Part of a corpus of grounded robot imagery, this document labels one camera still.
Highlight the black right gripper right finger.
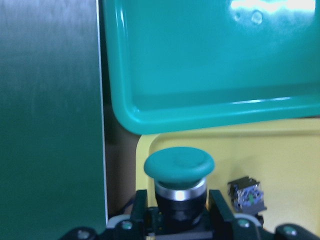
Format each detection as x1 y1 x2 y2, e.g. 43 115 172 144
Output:
208 189 237 240

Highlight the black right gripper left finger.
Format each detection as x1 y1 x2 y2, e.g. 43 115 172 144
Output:
130 189 150 240

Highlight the green push button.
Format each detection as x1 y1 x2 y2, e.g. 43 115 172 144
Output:
143 146 215 230

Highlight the yellow plastic tray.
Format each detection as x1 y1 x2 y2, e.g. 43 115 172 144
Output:
135 118 320 235

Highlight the green conveyor belt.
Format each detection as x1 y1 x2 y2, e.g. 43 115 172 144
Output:
0 0 106 240

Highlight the green plastic tray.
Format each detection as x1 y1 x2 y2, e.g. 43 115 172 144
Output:
102 0 320 135

